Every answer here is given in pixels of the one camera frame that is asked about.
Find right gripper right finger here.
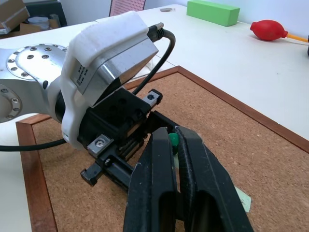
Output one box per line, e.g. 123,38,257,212
175,125,255,232

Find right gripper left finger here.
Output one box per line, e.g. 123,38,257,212
122,127,185,232

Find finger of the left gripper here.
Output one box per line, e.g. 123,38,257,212
97,154,136,192
145,110,180,136

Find green pushpin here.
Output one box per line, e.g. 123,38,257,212
168,132,180,155

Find light green paper note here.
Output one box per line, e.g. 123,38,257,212
172,154,252,213

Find brown cardboard box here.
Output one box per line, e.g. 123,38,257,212
0,0,31,34

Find pink perforated board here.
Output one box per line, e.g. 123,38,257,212
109,0,147,17

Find green rectangular block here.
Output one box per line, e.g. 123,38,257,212
186,0,241,27

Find red rubber air blower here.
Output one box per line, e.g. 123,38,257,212
250,19,309,44

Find cork board with wooden frame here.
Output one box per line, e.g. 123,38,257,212
15,65,309,232

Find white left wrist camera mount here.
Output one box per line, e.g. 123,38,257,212
61,11,160,150

